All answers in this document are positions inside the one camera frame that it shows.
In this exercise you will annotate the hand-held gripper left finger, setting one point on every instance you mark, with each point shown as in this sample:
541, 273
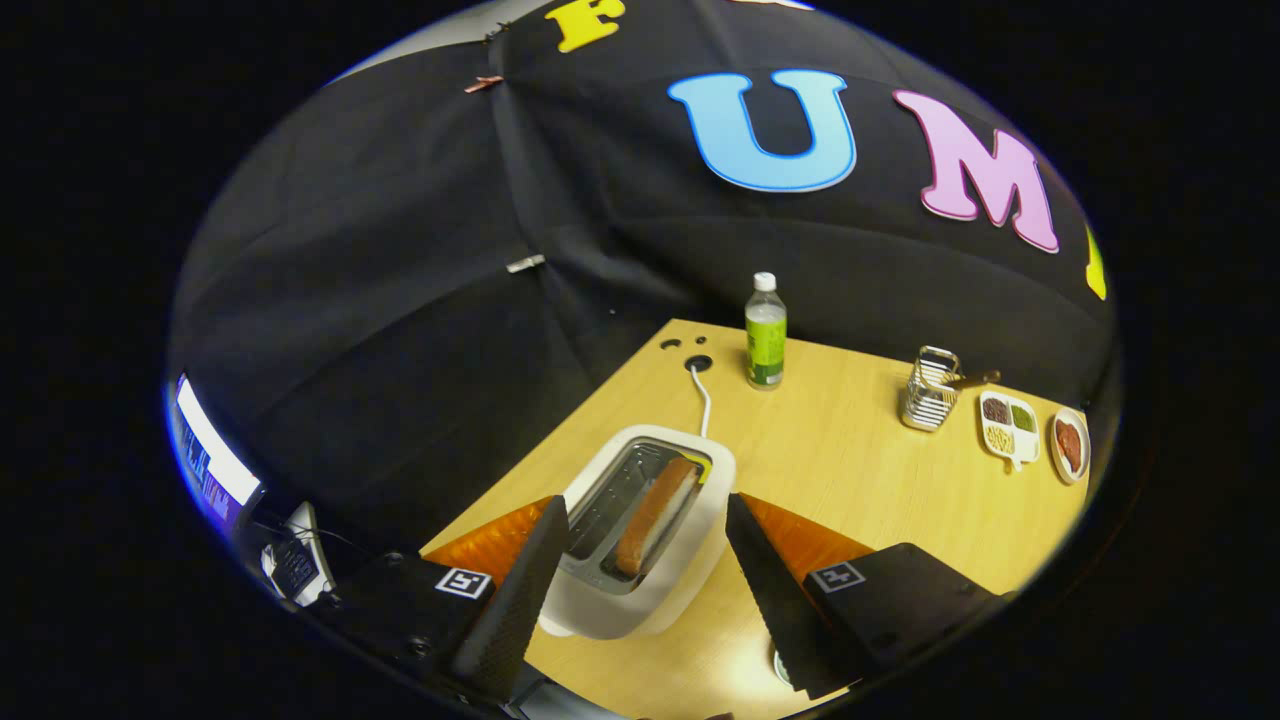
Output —
515, 610

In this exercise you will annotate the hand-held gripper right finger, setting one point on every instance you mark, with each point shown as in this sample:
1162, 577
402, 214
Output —
785, 610

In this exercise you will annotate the toasted bread slice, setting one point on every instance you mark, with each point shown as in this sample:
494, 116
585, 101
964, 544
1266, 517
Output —
655, 515

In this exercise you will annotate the white toaster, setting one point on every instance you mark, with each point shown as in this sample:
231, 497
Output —
705, 545

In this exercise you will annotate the black keyboard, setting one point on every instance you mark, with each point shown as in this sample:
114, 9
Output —
295, 568

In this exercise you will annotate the white side desk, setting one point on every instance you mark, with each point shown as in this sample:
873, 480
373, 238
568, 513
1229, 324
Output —
305, 520

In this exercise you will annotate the green label plastic bottle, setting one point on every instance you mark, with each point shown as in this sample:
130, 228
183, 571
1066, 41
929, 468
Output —
765, 340

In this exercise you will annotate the white divided condiment dish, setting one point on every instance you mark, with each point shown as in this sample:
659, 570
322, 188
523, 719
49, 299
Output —
1000, 437

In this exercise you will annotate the red meat piece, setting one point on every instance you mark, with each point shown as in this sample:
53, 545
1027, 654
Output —
1070, 445

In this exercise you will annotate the computer monitor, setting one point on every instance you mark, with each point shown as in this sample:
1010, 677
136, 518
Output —
215, 455

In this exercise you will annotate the white round meat plate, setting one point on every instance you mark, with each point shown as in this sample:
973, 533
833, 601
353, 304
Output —
1086, 445

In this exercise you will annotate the silver cloth clip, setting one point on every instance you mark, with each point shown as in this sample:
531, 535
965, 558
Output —
526, 263

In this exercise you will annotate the black backdrop cloth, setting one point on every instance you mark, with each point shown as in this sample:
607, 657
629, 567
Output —
400, 250

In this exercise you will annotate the copper cloth clip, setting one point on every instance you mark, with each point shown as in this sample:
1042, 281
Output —
484, 84

